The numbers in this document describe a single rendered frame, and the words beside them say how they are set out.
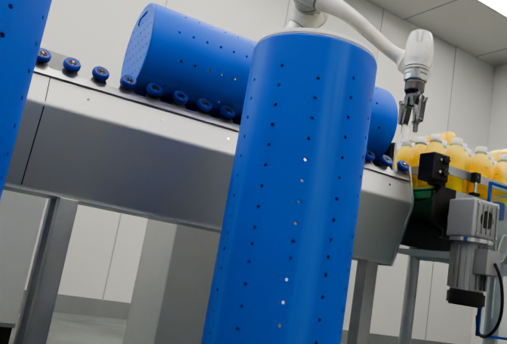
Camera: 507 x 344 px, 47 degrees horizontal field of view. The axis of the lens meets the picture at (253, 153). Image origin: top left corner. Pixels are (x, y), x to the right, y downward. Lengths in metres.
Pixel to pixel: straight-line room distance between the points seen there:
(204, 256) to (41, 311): 0.82
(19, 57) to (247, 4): 4.47
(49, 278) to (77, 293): 2.91
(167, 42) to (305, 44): 0.52
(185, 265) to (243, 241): 1.03
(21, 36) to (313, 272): 0.66
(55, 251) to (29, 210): 1.51
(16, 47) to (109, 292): 3.72
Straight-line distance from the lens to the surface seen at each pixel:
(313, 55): 1.21
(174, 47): 1.62
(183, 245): 2.16
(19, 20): 0.89
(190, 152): 1.59
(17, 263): 3.03
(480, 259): 1.88
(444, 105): 6.76
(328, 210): 1.15
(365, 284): 1.94
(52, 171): 1.53
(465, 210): 1.91
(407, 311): 2.45
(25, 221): 3.03
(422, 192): 2.01
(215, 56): 1.66
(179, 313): 2.18
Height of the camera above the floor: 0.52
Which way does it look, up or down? 11 degrees up
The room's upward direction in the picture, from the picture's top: 10 degrees clockwise
